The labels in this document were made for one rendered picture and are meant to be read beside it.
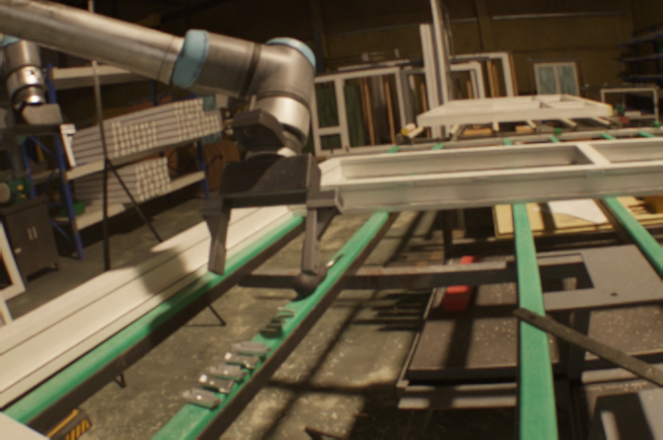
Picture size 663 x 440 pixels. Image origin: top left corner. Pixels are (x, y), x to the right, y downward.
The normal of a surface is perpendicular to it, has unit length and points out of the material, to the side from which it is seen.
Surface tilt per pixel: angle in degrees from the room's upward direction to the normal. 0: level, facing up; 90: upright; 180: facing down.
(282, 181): 52
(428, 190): 90
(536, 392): 0
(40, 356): 90
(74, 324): 90
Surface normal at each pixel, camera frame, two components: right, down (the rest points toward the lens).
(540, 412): -0.14, -0.97
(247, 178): -0.29, -0.42
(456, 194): -0.35, 0.22
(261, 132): -0.06, 0.90
